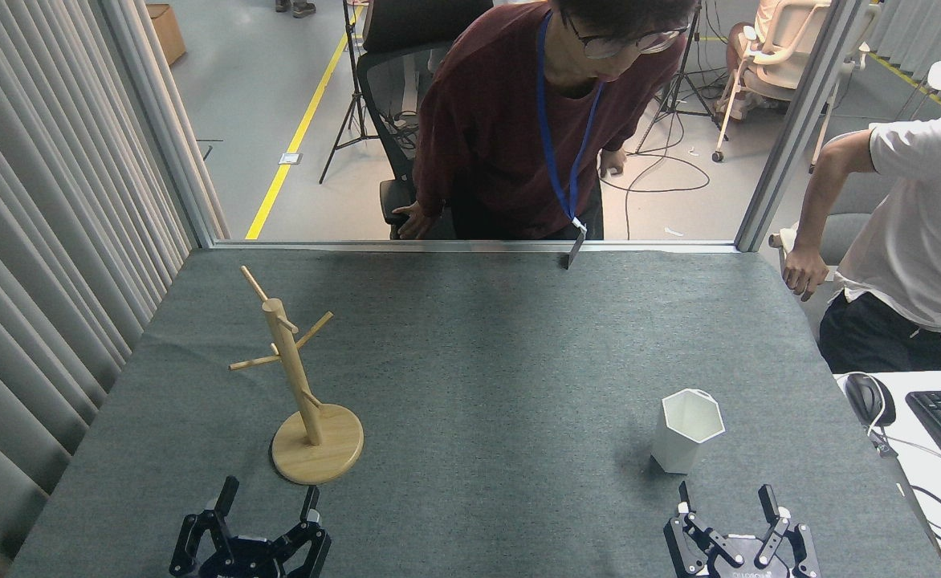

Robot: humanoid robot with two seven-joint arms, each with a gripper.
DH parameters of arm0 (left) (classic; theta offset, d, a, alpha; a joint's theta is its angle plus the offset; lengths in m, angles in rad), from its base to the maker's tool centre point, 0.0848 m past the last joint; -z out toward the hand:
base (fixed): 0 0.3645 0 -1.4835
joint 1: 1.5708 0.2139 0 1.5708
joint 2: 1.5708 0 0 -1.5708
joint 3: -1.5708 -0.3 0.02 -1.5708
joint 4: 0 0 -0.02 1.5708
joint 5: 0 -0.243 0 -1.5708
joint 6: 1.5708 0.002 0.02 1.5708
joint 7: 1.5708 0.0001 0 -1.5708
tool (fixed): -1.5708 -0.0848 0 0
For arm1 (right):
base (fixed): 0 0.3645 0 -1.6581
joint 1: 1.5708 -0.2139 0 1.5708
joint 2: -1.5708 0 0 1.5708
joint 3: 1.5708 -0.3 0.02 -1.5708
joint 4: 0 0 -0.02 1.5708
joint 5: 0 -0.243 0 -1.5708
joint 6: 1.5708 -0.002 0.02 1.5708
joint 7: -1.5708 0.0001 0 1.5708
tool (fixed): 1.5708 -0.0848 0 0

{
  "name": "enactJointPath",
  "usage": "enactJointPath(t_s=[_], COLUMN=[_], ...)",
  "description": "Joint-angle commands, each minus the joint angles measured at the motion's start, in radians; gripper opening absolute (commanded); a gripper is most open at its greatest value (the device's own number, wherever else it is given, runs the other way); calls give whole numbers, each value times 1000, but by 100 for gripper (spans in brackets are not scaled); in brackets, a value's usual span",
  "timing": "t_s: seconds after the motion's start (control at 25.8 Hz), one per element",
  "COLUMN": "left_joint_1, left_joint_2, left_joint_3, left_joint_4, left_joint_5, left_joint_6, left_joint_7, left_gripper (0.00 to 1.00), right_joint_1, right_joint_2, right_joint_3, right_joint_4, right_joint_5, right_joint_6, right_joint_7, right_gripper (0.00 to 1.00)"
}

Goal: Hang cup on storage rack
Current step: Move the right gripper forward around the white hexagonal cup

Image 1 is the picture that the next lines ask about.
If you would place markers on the silver frame post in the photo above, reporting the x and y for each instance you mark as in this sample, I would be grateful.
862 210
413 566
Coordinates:
800 120
167 128

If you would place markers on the grey pleated curtain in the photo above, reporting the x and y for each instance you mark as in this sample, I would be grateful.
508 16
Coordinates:
928 28
37 241

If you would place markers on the person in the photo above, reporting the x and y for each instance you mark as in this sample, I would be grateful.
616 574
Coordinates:
928 233
486 120

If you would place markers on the grey desk chair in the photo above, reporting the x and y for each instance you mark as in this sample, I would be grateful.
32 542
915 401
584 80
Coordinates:
856 209

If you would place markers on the person's left hand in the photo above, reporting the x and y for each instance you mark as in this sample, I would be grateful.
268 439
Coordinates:
613 164

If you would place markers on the grey table cloth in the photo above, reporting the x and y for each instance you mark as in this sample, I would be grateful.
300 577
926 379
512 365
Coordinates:
503 361

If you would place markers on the black tripod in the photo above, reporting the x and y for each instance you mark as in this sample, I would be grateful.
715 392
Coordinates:
352 72
683 88

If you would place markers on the cardboard box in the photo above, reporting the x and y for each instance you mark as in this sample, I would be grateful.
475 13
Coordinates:
167 32

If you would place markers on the wooden cup rack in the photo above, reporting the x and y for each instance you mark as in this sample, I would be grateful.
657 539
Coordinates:
315 456

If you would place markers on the person's hand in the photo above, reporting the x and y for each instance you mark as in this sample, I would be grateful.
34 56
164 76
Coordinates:
804 277

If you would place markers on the person's right hand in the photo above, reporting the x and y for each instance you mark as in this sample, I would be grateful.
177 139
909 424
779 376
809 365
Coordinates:
416 222

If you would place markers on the person's shoes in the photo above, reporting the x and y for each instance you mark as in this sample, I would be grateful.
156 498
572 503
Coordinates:
298 8

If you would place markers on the white hexagonal cup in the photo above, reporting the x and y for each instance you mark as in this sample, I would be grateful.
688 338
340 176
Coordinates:
678 448

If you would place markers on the metal floor socket plate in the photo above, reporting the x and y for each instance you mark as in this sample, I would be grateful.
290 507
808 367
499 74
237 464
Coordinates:
290 158

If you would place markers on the white office chair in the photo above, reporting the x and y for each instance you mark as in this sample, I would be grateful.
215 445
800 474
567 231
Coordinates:
792 36

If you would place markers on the black computer mouse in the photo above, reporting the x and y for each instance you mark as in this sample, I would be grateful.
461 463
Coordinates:
866 399

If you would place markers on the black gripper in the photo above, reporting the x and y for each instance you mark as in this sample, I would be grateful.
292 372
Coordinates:
250 560
747 562

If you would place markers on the white desk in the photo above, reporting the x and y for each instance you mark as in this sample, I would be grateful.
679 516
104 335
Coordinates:
940 490

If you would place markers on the black office chair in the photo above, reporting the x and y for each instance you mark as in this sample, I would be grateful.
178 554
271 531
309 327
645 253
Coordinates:
390 88

